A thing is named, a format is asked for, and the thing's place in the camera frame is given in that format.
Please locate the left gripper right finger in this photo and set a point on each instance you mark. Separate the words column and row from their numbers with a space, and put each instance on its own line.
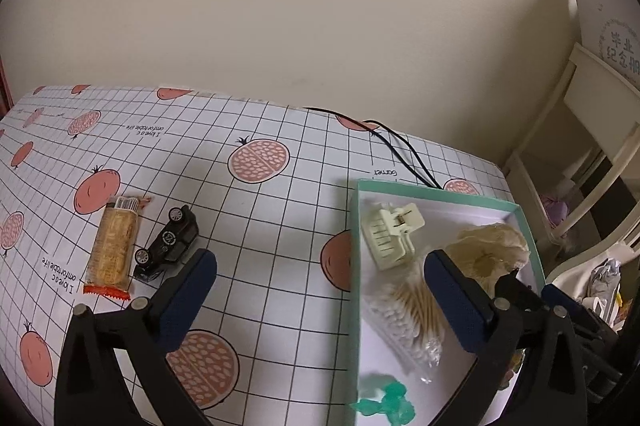
column 550, row 389

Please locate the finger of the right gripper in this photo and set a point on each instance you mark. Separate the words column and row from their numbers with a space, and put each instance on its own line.
column 554, row 297
column 521, row 296

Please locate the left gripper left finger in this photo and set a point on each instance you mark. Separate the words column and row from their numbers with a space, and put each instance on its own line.
column 90, row 388

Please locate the cream lace scrunchie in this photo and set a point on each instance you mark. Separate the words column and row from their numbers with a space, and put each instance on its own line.
column 487, row 253

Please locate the cotton swabs bag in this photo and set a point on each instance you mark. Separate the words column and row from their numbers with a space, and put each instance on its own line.
column 407, row 314

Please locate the cream plastic hair claw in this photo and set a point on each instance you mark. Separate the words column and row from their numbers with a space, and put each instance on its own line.
column 388, row 231

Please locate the packaged biscuit snack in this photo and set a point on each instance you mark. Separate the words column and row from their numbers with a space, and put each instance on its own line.
column 108, row 268

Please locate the green ribbon bow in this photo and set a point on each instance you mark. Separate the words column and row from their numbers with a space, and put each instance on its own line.
column 393, row 405

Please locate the black toy car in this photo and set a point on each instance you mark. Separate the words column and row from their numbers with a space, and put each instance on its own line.
column 169, row 245

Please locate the pastel multicolour scrunchie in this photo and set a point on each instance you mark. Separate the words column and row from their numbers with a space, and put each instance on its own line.
column 513, row 368

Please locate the white lattice shelf unit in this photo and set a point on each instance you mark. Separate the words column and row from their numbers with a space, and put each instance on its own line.
column 594, row 278

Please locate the cream low shelf rack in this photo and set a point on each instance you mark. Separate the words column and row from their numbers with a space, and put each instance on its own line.
column 583, row 139

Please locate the grid fruit print tablecloth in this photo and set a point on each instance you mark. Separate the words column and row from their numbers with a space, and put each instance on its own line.
column 270, row 188

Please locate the white booklet with print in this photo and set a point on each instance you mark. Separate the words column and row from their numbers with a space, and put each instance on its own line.
column 610, row 30

